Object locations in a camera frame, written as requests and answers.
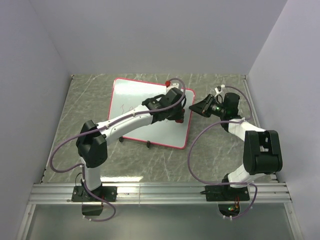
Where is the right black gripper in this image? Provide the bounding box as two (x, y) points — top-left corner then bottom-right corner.
(188, 94), (226, 118)

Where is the red framed whiteboard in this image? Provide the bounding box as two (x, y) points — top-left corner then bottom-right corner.
(108, 78), (196, 149)

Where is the red whiteboard eraser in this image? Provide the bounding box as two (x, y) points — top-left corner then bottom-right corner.
(175, 109), (185, 124)

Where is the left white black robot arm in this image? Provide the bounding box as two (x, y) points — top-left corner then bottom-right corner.
(76, 84), (186, 201)

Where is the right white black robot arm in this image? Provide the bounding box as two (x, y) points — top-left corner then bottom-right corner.
(189, 92), (283, 200)

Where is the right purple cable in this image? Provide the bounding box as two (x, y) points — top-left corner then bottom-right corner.
(186, 84), (258, 221)

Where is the purple cable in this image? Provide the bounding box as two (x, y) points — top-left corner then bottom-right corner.
(186, 84), (258, 221)
(49, 77), (186, 222)

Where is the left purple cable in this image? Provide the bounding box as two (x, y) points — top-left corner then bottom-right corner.
(49, 77), (186, 222)

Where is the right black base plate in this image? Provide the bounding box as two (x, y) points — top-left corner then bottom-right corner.
(200, 185), (250, 202)

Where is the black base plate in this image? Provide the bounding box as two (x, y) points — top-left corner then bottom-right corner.
(71, 185), (118, 203)
(200, 185), (250, 202)

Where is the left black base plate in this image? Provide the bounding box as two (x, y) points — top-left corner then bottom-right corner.
(71, 185), (118, 203)

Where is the aluminium mounting rail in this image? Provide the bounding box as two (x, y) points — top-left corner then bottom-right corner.
(27, 182), (292, 205)

